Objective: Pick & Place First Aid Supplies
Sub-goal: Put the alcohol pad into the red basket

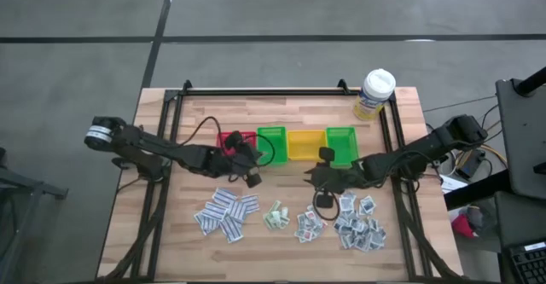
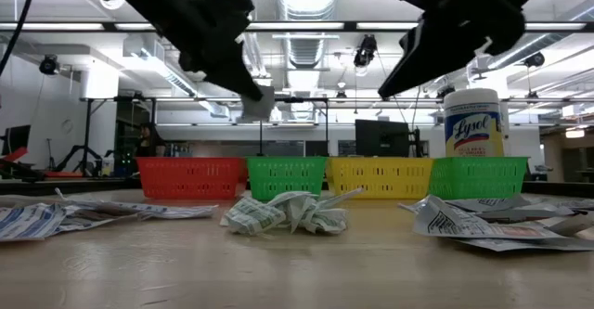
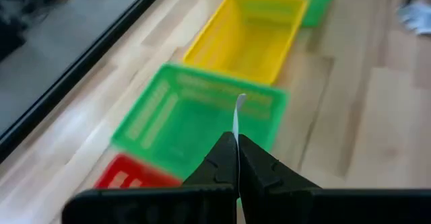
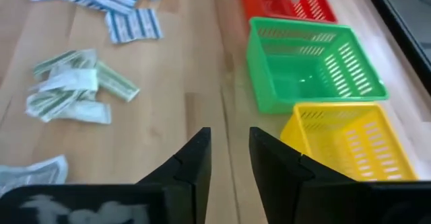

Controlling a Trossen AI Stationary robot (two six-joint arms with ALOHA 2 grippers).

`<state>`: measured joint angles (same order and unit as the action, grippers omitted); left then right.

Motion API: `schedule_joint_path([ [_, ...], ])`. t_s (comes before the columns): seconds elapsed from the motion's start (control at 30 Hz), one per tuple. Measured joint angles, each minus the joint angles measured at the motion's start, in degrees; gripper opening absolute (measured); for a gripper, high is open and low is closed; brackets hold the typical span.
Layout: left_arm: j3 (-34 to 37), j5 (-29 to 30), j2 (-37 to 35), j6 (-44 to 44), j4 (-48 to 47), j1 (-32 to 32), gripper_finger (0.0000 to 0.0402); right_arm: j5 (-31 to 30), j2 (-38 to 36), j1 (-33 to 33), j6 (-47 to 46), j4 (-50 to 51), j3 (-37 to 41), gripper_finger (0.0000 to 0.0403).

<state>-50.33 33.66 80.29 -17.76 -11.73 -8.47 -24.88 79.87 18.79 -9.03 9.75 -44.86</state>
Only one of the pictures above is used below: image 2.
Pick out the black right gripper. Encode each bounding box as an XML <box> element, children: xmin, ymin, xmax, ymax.
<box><xmin>378</xmin><ymin>0</ymin><xmax>526</xmax><ymax>99</ymax></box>

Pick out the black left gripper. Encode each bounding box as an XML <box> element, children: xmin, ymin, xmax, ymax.
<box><xmin>178</xmin><ymin>0</ymin><xmax>264</xmax><ymax>102</ymax></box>

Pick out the black print white packet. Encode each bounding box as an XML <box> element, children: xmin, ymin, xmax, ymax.
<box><xmin>239</xmin><ymin>84</ymin><xmax>276</xmax><ymax>123</ymax></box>

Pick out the black overhead beam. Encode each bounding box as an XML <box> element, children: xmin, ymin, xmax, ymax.
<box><xmin>0</xmin><ymin>19</ymin><xmax>594</xmax><ymax>33</ymax></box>

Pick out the yellow Lysol wipes canister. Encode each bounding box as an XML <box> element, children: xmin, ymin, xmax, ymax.
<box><xmin>443</xmin><ymin>87</ymin><xmax>505</xmax><ymax>159</ymax></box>

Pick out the black monitor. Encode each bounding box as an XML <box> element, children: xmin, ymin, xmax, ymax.
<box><xmin>355</xmin><ymin>119</ymin><xmax>411</xmax><ymax>158</ymax></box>

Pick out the green plastic basket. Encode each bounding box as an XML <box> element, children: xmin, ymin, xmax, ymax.
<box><xmin>427</xmin><ymin>156</ymin><xmax>529</xmax><ymax>200</ymax></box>
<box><xmin>244</xmin><ymin>156</ymin><xmax>329</xmax><ymax>202</ymax></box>

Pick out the person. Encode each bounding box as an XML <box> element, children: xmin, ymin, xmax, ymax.
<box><xmin>134</xmin><ymin>122</ymin><xmax>167</xmax><ymax>158</ymax></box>

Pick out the red plastic basket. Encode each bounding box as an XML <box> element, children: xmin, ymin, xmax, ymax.
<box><xmin>136</xmin><ymin>156</ymin><xmax>247</xmax><ymax>201</ymax></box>

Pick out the yellow plastic basket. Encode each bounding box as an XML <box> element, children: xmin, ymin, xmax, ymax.
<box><xmin>326</xmin><ymin>156</ymin><xmax>435</xmax><ymax>200</ymax></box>

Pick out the blue striped bandage packet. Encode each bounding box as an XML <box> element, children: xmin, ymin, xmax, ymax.
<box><xmin>0</xmin><ymin>201</ymin><xmax>69</xmax><ymax>243</ymax></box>
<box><xmin>54</xmin><ymin>187</ymin><xmax>140</xmax><ymax>234</ymax></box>
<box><xmin>134</xmin><ymin>202</ymin><xmax>219</xmax><ymax>221</ymax></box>

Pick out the dark distant monitor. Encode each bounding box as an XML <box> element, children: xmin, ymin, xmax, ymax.
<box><xmin>0</xmin><ymin>123</ymin><xmax>32</xmax><ymax>157</ymax></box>

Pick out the red distant object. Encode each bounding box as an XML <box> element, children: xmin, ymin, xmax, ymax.
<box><xmin>0</xmin><ymin>146</ymin><xmax>30</xmax><ymax>167</ymax></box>

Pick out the black overhead camera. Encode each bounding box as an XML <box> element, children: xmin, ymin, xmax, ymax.
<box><xmin>352</xmin><ymin>33</ymin><xmax>379</xmax><ymax>69</ymax></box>

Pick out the silver ceiling air duct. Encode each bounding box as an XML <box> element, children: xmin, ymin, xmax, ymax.
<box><xmin>274</xmin><ymin>0</ymin><xmax>341</xmax><ymax>71</ymax></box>

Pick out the black mounted camera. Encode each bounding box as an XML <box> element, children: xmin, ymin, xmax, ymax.
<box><xmin>523</xmin><ymin>51</ymin><xmax>547</xmax><ymax>69</ymax></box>
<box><xmin>38</xmin><ymin>54</ymin><xmax>60</xmax><ymax>76</ymax></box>

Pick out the black distant workstation frame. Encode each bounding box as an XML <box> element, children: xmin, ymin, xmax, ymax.
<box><xmin>78</xmin><ymin>95</ymin><xmax>331</xmax><ymax>158</ymax></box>

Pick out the black aluminium table frame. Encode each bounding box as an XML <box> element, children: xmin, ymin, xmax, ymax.
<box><xmin>0</xmin><ymin>177</ymin><xmax>594</xmax><ymax>199</ymax></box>

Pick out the black hanging cable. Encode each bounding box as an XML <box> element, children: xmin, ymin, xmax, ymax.
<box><xmin>0</xmin><ymin>0</ymin><xmax>42</xmax><ymax>76</ymax></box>

